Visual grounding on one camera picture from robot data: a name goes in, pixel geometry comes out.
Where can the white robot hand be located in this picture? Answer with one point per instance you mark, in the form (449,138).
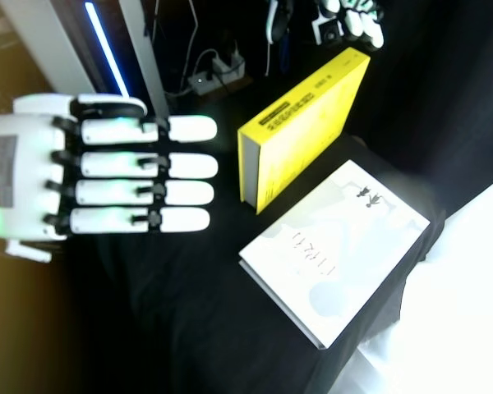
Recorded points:
(363,24)
(29,164)

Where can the yellow hardcover book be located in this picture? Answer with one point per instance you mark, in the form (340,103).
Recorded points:
(312,123)

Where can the blue white light strip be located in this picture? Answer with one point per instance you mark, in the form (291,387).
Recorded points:
(107,53)

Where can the white power strip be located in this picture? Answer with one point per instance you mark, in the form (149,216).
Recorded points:
(226,70)

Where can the black table cloth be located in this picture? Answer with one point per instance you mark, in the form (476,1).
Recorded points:
(189,308)

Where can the white hardcover book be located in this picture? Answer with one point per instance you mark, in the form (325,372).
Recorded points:
(337,246)

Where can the white fabric sheet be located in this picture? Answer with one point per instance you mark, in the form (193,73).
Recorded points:
(456,308)

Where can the white frame post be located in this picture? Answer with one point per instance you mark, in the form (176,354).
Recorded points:
(53,45)

